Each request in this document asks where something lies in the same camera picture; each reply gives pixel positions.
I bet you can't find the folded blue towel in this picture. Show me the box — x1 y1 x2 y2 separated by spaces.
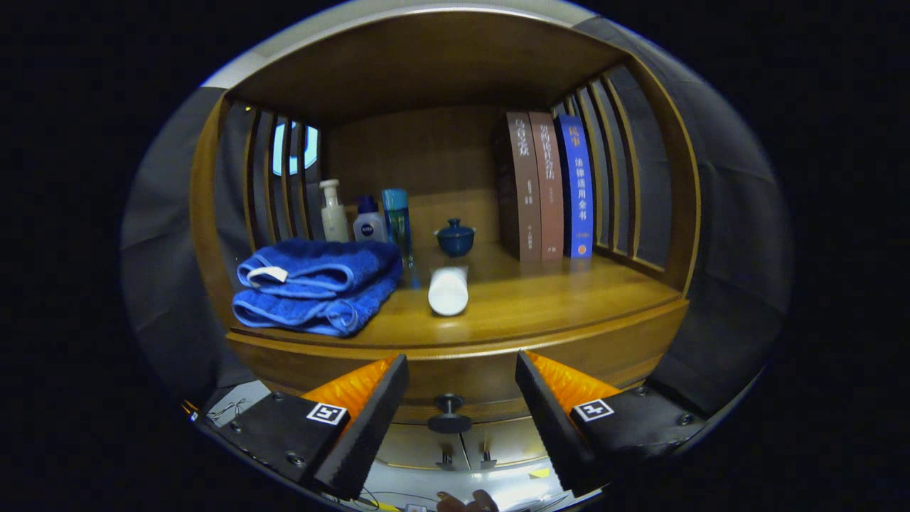
232 238 404 338

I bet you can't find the white bottle with blue cap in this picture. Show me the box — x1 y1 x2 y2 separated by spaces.
353 196 389 243

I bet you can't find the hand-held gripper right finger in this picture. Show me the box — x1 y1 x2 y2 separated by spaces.
515 350 708 497

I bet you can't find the blue book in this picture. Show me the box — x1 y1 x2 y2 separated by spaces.
555 114 594 259

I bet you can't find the brown wooden cabinet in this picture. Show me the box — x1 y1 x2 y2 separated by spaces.
188 7 702 474

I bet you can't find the wooden countertop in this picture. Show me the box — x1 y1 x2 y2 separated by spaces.
226 242 689 349

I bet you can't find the reddish brown book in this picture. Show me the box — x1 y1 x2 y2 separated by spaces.
528 112 565 262

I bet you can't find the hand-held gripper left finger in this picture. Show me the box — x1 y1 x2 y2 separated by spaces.
201 353 411 501

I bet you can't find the dark blue lidded teacup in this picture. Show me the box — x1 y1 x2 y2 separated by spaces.
434 218 476 258

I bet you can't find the white and green tube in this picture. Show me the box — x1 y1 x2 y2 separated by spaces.
427 266 471 317

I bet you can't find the white pump bottle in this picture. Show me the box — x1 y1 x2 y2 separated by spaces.
318 179 350 243

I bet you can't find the clear teal bottle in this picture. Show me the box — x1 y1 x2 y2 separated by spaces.
381 188 414 270

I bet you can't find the wooden cabinet door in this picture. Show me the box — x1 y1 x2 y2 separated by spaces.
462 416 552 470
377 420 470 471

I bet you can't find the wooden drawer with black knob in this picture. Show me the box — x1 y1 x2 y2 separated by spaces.
235 320 683 434

